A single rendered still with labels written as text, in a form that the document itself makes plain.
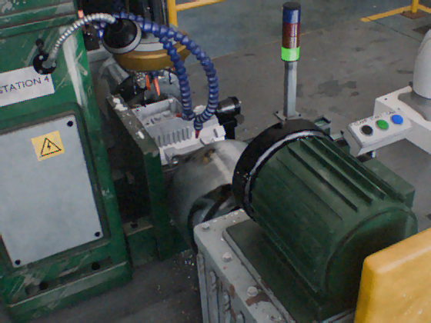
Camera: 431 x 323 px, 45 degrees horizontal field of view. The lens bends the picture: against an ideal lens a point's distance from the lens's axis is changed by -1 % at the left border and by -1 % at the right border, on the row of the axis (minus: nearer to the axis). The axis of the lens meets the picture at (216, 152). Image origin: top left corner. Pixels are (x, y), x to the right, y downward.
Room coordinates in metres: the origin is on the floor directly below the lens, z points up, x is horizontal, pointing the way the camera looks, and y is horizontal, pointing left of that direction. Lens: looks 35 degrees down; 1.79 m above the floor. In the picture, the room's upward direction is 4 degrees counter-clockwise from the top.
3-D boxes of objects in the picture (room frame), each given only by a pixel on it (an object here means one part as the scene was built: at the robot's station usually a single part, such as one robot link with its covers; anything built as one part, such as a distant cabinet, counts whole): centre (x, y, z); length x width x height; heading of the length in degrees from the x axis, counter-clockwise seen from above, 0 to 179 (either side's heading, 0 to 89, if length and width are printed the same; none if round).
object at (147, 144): (1.08, 0.24, 0.97); 0.30 x 0.11 x 0.34; 24
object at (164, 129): (1.13, 0.13, 1.11); 0.12 x 0.11 x 0.07; 114
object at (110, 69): (1.45, 0.23, 1.04); 0.41 x 0.25 x 0.25; 24
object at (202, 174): (0.83, -0.05, 1.04); 0.37 x 0.25 x 0.25; 24
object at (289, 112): (1.64, -0.27, 1.01); 0.08 x 0.08 x 0.42; 24
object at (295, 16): (1.64, -0.27, 1.19); 0.06 x 0.06 x 0.04
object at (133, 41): (0.84, 0.21, 1.46); 0.18 x 0.11 x 0.13; 114
